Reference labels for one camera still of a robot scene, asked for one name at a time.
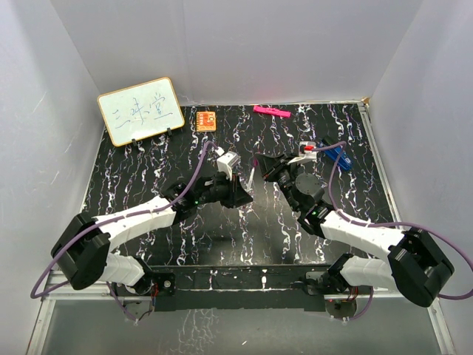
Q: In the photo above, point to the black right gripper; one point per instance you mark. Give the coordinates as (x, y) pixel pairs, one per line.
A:
(268, 162)

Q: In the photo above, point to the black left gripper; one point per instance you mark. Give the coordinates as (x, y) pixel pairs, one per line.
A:
(236, 198)

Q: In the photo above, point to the white magenta marker pen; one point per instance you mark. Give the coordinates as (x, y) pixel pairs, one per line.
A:
(251, 177)

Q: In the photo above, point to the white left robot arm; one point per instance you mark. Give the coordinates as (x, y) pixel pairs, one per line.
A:
(85, 252)

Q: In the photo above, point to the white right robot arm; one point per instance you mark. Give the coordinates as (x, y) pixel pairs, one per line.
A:
(409, 262)

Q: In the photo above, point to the blue stapler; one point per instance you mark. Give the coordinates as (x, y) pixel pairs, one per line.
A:
(344, 162)

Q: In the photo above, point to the yellow framed whiteboard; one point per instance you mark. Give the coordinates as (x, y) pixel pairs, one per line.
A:
(140, 111)

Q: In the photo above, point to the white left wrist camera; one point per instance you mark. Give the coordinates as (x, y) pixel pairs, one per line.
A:
(226, 162)

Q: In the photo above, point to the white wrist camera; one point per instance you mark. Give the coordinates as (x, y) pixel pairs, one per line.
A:
(306, 153)
(226, 162)

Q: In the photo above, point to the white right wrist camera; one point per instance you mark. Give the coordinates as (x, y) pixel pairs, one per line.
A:
(306, 153)

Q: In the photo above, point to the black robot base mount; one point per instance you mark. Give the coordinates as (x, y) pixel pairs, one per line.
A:
(176, 288)

